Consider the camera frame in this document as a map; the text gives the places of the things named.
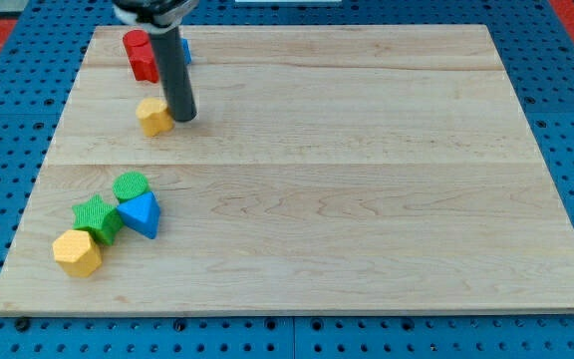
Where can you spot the yellow heart block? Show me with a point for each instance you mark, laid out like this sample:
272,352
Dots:
154,116

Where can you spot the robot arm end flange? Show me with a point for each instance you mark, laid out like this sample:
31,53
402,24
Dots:
155,16

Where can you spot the wooden board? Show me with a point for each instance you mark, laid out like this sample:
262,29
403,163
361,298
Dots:
331,170

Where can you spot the blue triangle block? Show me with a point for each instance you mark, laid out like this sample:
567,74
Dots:
141,214

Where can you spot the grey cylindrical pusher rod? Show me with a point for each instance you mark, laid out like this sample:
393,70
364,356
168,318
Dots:
169,56

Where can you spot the green cylinder block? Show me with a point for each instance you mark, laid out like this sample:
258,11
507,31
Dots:
130,185

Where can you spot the blue block behind rod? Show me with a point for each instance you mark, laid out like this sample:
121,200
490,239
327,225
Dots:
186,51

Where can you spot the red block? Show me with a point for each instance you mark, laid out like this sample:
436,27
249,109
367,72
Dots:
140,54

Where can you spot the green star block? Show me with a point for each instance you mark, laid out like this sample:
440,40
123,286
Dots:
99,218

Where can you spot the yellow hexagon block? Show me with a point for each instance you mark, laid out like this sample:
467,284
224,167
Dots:
77,253

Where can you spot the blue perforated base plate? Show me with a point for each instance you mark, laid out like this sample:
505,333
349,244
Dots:
38,65

